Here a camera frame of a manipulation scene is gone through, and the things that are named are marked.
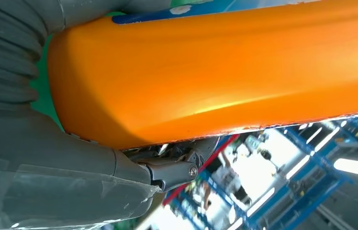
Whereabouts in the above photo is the red pole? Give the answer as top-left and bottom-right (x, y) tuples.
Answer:
(162, 135), (240, 207)

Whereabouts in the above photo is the person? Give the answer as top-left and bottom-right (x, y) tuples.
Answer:
(220, 152), (253, 207)

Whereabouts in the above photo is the blue metal shelving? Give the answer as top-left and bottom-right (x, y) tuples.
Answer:
(162, 113), (358, 230)

